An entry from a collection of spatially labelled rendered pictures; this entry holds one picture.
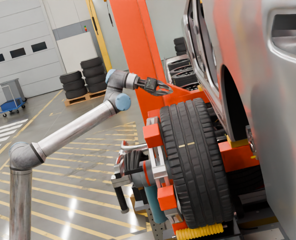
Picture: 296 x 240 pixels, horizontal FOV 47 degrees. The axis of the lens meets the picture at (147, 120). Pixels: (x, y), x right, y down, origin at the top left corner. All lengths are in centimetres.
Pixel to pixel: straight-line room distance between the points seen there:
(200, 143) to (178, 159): 13
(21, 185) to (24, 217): 18
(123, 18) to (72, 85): 811
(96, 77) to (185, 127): 859
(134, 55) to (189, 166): 92
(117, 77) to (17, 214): 89
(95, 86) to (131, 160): 853
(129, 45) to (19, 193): 107
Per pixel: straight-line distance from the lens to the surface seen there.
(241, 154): 240
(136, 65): 219
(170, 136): 158
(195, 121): 161
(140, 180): 184
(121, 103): 179
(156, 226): 275
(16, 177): 191
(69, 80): 1021
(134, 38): 218
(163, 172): 159
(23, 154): 175
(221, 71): 198
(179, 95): 421
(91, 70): 1007
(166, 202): 156
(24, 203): 195
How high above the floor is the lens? 160
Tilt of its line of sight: 15 degrees down
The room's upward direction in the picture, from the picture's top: 16 degrees counter-clockwise
